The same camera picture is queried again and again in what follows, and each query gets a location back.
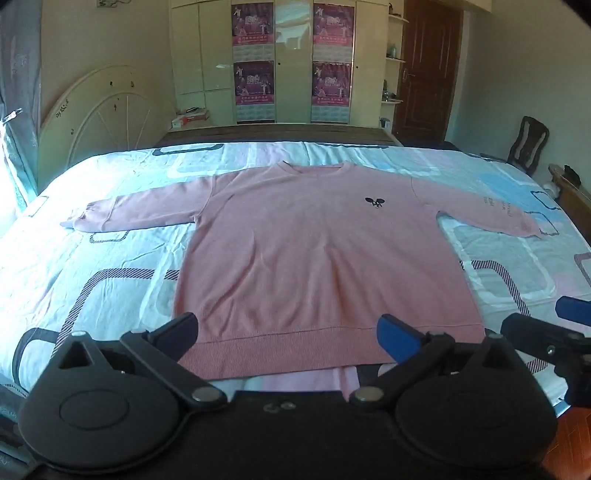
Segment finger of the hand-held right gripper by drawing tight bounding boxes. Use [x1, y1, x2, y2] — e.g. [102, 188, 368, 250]
[501, 313, 591, 370]
[555, 296, 591, 325]

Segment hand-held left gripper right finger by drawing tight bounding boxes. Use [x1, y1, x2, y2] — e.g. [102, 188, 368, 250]
[349, 314, 520, 413]

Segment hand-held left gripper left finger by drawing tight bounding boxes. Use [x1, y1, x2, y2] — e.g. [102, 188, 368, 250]
[52, 312, 228, 412]

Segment pink long-sleeved sweater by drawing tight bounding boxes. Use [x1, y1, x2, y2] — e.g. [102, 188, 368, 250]
[60, 161, 552, 382]

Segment wooden bedside table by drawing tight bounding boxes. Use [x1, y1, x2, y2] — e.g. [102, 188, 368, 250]
[549, 164, 591, 234]

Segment dark wooden chair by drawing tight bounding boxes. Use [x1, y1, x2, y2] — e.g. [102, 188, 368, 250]
[480, 115, 550, 176]

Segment red and white cardboard box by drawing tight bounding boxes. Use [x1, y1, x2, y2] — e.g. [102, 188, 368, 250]
[171, 107, 211, 130]

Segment white round headboard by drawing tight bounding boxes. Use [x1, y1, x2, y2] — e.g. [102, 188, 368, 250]
[38, 65, 178, 190]

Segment white corner shelf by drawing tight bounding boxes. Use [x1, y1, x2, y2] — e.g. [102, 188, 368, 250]
[380, 9, 410, 131]

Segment brown wooden door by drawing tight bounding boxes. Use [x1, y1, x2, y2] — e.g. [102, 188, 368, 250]
[392, 0, 463, 147]

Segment cream glossy wardrobe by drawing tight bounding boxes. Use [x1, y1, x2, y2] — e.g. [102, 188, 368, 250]
[168, 0, 391, 126]

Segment blue grey curtain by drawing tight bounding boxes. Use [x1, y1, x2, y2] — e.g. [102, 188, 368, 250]
[0, 0, 43, 227]

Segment purple wall poster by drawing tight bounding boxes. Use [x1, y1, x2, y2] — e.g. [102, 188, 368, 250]
[233, 60, 277, 123]
[312, 2, 356, 63]
[231, 2, 276, 61]
[311, 62, 352, 123]

